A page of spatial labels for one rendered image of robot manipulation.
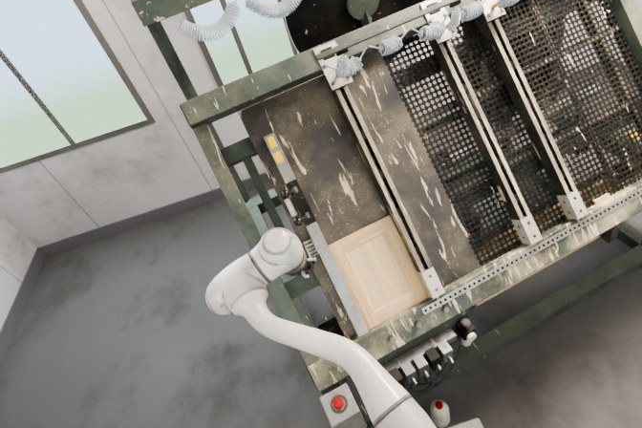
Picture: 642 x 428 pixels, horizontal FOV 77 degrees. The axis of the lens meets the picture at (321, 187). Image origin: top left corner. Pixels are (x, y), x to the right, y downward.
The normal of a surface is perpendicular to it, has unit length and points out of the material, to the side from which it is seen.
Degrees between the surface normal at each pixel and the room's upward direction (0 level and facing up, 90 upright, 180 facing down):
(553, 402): 0
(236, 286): 22
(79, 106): 90
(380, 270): 50
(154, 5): 90
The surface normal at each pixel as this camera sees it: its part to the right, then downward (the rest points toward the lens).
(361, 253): 0.14, -0.04
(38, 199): 0.21, 0.62
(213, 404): -0.24, -0.72
